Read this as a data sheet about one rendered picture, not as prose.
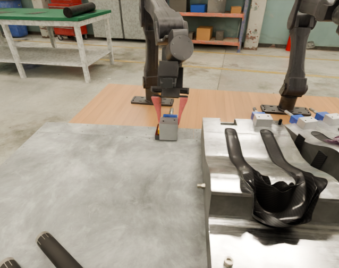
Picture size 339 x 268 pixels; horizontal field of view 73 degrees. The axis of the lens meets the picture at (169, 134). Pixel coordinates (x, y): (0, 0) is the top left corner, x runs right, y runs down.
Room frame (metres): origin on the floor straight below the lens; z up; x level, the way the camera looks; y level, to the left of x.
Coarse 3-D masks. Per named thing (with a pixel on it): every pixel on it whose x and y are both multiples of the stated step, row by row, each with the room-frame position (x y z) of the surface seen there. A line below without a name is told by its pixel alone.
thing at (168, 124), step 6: (168, 114) 0.59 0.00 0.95; (174, 114) 0.60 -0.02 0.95; (162, 120) 0.54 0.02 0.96; (168, 120) 0.54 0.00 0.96; (174, 120) 0.55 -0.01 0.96; (162, 126) 0.52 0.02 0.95; (168, 126) 0.52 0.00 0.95; (174, 126) 0.52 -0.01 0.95; (162, 132) 0.52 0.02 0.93; (168, 132) 0.52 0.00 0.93; (174, 132) 0.52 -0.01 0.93; (162, 138) 0.53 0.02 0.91; (168, 138) 0.52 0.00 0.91; (174, 138) 0.52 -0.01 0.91
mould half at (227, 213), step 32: (224, 128) 0.61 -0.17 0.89; (256, 128) 0.61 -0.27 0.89; (224, 160) 0.45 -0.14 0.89; (256, 160) 0.46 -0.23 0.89; (288, 160) 0.46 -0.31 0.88; (224, 192) 0.31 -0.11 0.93; (224, 224) 0.28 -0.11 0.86; (256, 224) 0.28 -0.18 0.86; (320, 224) 0.28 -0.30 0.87; (224, 256) 0.22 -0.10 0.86; (256, 256) 0.22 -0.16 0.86; (288, 256) 0.22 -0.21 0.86; (320, 256) 0.22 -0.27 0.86
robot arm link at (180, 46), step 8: (184, 24) 0.66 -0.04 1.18; (176, 32) 0.56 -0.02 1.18; (184, 32) 0.56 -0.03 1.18; (160, 40) 0.62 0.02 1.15; (168, 40) 0.60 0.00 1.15; (176, 40) 0.55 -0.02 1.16; (184, 40) 0.55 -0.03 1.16; (168, 48) 0.55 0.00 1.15; (176, 48) 0.54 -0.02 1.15; (184, 48) 0.54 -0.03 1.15; (192, 48) 0.55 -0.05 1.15; (168, 56) 0.56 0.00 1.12; (176, 56) 0.53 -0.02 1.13; (184, 56) 0.54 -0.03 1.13
